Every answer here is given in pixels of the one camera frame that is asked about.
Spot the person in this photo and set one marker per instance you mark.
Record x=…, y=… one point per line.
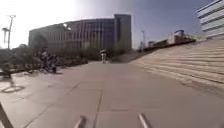
x=103, y=56

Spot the grey paved plaza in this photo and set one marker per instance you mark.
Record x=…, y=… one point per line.
x=110, y=90

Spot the large dark glass building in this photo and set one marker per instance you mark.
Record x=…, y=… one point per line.
x=83, y=35

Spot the robot's own part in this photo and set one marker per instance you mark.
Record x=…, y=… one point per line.
x=144, y=120
x=79, y=122

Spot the row of parked bicycles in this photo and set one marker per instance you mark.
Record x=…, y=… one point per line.
x=43, y=63

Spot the low building with blue top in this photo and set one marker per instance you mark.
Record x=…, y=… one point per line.
x=176, y=37

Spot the wide stone steps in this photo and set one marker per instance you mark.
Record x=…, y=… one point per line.
x=186, y=63

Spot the tall lamp pole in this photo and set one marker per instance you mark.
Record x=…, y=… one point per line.
x=10, y=31

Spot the white building with horizontal bands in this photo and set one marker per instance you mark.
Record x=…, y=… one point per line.
x=213, y=18

